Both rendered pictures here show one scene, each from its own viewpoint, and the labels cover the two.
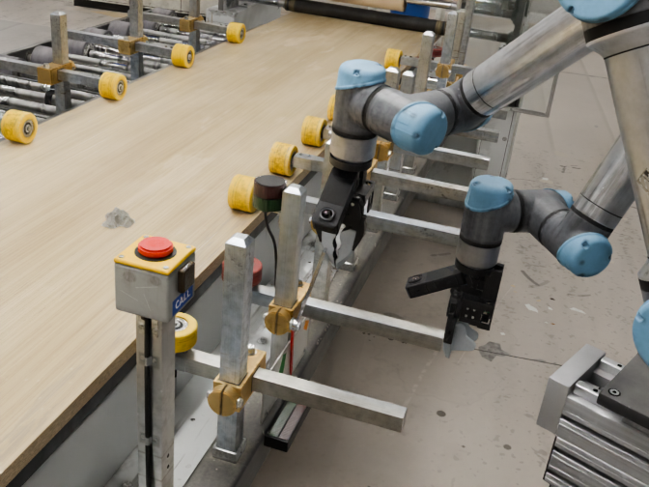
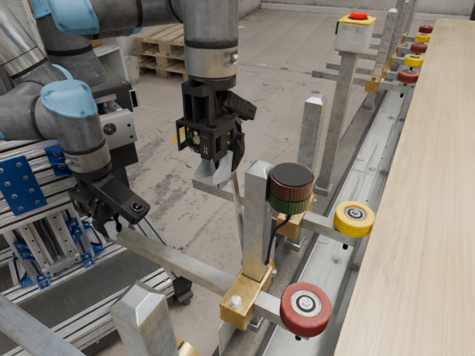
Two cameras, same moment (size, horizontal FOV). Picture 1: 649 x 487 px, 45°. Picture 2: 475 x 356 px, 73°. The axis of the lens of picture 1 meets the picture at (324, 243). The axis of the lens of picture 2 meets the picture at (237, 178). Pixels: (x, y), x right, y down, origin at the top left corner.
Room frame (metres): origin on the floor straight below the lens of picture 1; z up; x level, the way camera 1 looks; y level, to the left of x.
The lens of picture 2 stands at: (1.65, 0.12, 1.37)
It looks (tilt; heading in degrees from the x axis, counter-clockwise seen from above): 37 degrees down; 194
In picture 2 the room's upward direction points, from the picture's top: straight up
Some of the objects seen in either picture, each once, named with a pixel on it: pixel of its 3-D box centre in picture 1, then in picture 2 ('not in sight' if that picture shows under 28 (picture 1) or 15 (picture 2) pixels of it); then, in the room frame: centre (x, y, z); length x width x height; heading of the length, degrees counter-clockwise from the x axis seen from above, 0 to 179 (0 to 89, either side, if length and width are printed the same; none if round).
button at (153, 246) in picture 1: (155, 249); (358, 17); (0.78, 0.19, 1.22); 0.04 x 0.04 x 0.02
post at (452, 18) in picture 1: (442, 74); not in sight; (2.97, -0.38, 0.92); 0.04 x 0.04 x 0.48; 75
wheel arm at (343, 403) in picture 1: (278, 386); (268, 206); (1.06, 0.05, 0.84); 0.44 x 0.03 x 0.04; 75
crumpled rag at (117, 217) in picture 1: (119, 214); not in sight; (1.49, 0.44, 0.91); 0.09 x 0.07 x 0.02; 10
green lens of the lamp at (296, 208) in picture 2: (268, 199); (289, 195); (1.29, 0.11, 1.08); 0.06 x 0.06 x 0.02
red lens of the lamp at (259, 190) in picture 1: (269, 186); (291, 181); (1.29, 0.11, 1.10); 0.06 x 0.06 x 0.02
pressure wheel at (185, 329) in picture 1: (173, 349); (350, 230); (1.11, 0.24, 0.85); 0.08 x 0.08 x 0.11
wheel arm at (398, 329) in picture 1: (333, 314); (205, 276); (1.29, -0.03, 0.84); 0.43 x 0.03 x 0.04; 75
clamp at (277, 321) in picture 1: (287, 306); (250, 289); (1.30, 0.06, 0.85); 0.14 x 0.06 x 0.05; 165
